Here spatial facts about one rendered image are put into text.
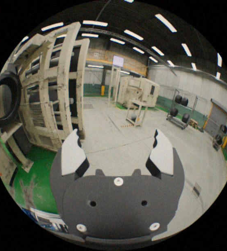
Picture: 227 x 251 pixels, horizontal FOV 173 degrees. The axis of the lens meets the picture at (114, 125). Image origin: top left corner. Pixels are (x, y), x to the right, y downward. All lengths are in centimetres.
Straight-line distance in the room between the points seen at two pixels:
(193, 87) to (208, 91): 213
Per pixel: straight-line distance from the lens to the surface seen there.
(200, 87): 1062
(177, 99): 467
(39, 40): 110
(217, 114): 1045
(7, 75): 110
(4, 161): 183
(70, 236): 48
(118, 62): 429
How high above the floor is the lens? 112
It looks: 29 degrees down
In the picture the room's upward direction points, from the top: 9 degrees clockwise
